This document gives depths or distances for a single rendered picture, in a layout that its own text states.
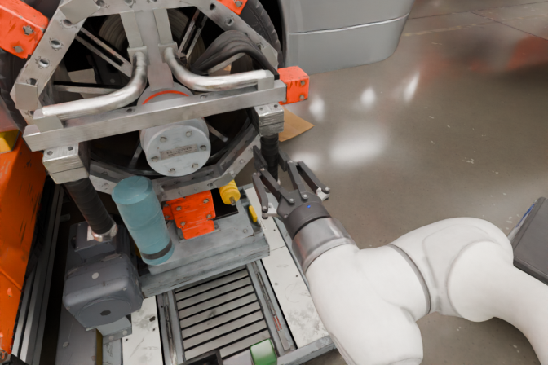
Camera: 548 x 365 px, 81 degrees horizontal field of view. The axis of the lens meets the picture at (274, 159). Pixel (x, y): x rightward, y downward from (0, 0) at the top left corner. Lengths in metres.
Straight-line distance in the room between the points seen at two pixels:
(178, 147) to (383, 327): 0.47
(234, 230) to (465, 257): 0.97
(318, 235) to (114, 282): 0.72
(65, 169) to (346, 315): 0.45
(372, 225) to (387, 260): 1.20
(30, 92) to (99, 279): 0.56
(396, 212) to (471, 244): 1.29
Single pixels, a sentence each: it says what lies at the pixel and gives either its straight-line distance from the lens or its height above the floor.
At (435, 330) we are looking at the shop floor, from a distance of 1.48.
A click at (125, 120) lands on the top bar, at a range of 0.56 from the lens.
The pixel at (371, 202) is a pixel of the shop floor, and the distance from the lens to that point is 1.75.
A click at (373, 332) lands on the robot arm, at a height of 0.88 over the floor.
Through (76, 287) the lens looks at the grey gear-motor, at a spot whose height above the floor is 0.40.
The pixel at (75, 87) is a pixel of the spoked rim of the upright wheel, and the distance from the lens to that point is 0.87.
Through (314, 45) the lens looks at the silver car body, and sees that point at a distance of 1.13.
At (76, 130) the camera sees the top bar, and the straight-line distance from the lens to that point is 0.58.
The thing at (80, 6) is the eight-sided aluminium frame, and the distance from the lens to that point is 0.69.
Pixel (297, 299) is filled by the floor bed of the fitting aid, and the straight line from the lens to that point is 1.31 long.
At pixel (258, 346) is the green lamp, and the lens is 0.63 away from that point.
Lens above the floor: 1.26
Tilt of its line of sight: 41 degrees down
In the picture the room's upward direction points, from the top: straight up
